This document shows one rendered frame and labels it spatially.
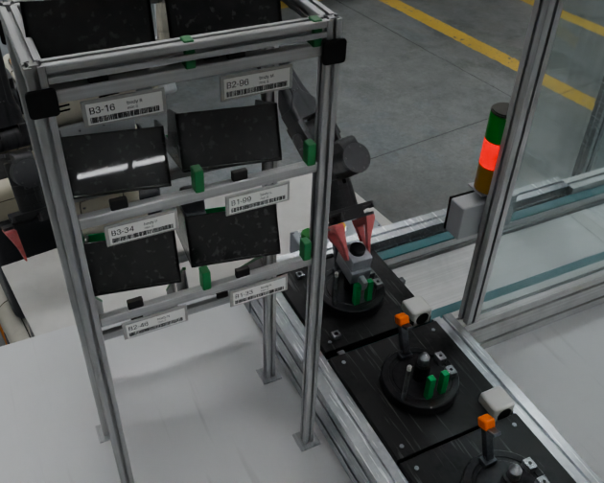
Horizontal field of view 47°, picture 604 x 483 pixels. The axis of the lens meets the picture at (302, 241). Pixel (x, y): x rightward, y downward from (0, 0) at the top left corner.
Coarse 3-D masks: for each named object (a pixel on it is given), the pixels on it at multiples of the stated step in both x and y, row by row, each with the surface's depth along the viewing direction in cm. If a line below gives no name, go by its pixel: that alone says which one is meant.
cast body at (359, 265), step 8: (352, 248) 134; (360, 248) 134; (352, 256) 134; (360, 256) 134; (368, 256) 135; (344, 264) 137; (352, 264) 134; (360, 264) 135; (368, 264) 136; (344, 272) 138; (352, 272) 135; (360, 272) 136; (368, 272) 137; (352, 280) 136; (360, 280) 136
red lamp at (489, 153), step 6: (486, 144) 118; (492, 144) 117; (486, 150) 118; (492, 150) 117; (498, 150) 117; (480, 156) 120; (486, 156) 118; (492, 156) 118; (480, 162) 120; (486, 162) 119; (492, 162) 118; (486, 168) 119; (492, 168) 119
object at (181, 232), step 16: (176, 208) 109; (224, 208) 126; (272, 208) 100; (192, 224) 97; (208, 224) 98; (224, 224) 98; (240, 224) 99; (256, 224) 99; (272, 224) 100; (192, 240) 97; (208, 240) 98; (224, 240) 99; (240, 240) 99; (256, 240) 100; (272, 240) 101; (192, 256) 98; (208, 256) 99; (224, 256) 99; (240, 256) 100; (256, 256) 101
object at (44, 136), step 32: (32, 0) 80; (224, 32) 74; (256, 32) 75; (288, 32) 76; (320, 32) 78; (32, 64) 67; (64, 64) 68; (96, 64) 69; (128, 64) 70; (160, 64) 72; (320, 64) 82; (320, 96) 84; (32, 128) 88; (320, 128) 87; (64, 160) 74; (320, 160) 89; (64, 192) 76; (320, 192) 93; (64, 224) 78; (320, 224) 96; (64, 256) 101; (320, 256) 101; (320, 288) 104; (96, 320) 88; (320, 320) 109; (96, 352) 91; (96, 384) 120; (128, 480) 112
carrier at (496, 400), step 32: (352, 352) 132; (384, 352) 132; (416, 352) 129; (448, 352) 132; (352, 384) 126; (384, 384) 123; (416, 384) 123; (448, 384) 124; (480, 384) 126; (384, 416) 120; (416, 416) 121; (448, 416) 121; (416, 448) 116
